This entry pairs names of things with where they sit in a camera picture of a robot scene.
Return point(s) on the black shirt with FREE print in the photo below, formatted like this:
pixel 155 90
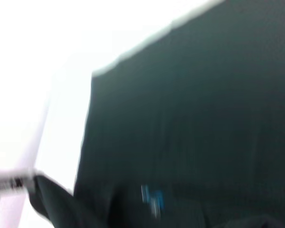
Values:
pixel 180 107

